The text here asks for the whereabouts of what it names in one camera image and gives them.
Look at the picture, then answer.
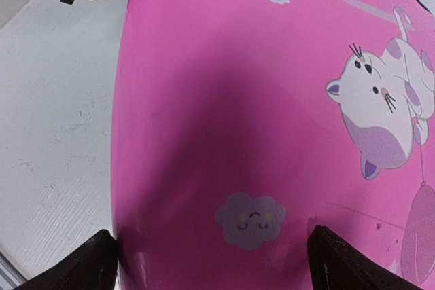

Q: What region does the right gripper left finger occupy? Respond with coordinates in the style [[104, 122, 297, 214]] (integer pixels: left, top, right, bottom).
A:
[[17, 230, 118, 290]]

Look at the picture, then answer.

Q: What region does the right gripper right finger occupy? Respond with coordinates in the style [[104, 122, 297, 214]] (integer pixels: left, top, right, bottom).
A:
[[307, 225, 420, 290]]

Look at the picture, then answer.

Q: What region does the pink hard-shell suitcase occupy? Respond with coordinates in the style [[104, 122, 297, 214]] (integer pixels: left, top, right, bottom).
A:
[[111, 0, 434, 289]]

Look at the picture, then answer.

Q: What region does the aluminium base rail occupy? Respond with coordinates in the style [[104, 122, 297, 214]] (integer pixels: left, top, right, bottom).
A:
[[0, 253, 27, 290]]

